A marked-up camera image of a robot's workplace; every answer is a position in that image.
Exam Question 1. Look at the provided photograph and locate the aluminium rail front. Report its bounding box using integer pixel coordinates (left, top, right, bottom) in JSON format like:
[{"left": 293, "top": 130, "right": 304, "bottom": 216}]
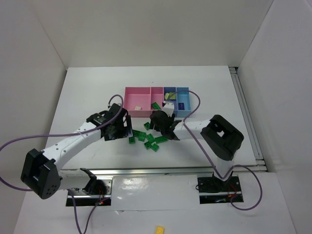
[{"left": 60, "top": 166, "right": 220, "bottom": 176}]

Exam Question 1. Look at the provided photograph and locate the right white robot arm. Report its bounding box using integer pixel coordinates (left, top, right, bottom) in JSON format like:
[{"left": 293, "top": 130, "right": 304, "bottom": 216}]
[{"left": 150, "top": 110, "right": 244, "bottom": 181}]

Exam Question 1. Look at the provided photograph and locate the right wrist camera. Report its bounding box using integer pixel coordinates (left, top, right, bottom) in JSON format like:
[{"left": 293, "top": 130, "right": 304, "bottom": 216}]
[{"left": 162, "top": 102, "right": 175, "bottom": 117}]

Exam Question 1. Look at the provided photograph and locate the large pink bin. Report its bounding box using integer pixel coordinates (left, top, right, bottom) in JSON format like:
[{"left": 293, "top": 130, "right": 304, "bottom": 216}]
[{"left": 124, "top": 87, "right": 152, "bottom": 117}]

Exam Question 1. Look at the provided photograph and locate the purple lego brick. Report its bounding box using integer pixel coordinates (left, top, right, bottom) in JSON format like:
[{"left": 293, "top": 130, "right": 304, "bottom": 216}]
[{"left": 178, "top": 102, "right": 185, "bottom": 110}]

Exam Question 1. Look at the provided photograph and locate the yellow lego brick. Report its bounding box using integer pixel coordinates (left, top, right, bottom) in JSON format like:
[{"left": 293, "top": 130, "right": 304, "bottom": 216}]
[{"left": 155, "top": 226, "right": 165, "bottom": 234}]

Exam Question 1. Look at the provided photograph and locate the green lego small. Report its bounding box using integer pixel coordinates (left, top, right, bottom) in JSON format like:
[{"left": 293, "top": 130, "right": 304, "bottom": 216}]
[{"left": 128, "top": 136, "right": 136, "bottom": 144}]

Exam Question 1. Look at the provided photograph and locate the small pink bin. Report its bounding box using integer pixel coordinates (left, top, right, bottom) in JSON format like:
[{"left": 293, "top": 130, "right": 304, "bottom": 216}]
[{"left": 151, "top": 87, "right": 164, "bottom": 108}]

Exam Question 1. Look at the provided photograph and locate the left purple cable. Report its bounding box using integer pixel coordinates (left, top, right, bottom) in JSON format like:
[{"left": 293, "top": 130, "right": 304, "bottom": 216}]
[{"left": 0, "top": 94, "right": 125, "bottom": 234}]

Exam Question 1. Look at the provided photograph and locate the lime lego brick front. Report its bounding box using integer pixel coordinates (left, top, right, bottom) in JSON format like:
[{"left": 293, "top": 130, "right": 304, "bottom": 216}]
[{"left": 169, "top": 92, "right": 176, "bottom": 100}]

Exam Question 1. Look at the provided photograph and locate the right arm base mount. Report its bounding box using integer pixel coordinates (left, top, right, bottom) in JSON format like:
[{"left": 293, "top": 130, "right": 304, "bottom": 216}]
[{"left": 195, "top": 175, "right": 244, "bottom": 204}]

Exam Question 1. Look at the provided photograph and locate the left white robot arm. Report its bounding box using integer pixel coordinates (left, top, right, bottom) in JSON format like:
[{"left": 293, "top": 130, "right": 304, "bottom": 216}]
[{"left": 21, "top": 103, "right": 133, "bottom": 199}]

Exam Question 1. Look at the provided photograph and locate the aluminium rail right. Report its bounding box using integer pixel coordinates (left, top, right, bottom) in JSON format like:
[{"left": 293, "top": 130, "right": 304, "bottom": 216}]
[{"left": 229, "top": 67, "right": 268, "bottom": 172}]

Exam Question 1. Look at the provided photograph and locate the aluminium rail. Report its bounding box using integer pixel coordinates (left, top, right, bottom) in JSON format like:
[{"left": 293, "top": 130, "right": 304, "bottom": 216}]
[
  {"left": 60, "top": 166, "right": 220, "bottom": 176},
  {"left": 229, "top": 67, "right": 268, "bottom": 172}
]

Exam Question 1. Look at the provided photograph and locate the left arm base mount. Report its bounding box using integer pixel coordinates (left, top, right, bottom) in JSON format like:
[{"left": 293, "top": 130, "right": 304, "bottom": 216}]
[{"left": 70, "top": 168, "right": 113, "bottom": 207}]

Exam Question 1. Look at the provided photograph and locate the green lego long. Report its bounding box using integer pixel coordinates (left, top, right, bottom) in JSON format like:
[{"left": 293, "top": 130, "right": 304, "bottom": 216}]
[
  {"left": 155, "top": 136, "right": 168, "bottom": 144},
  {"left": 133, "top": 130, "right": 146, "bottom": 138},
  {"left": 152, "top": 102, "right": 161, "bottom": 110}
]

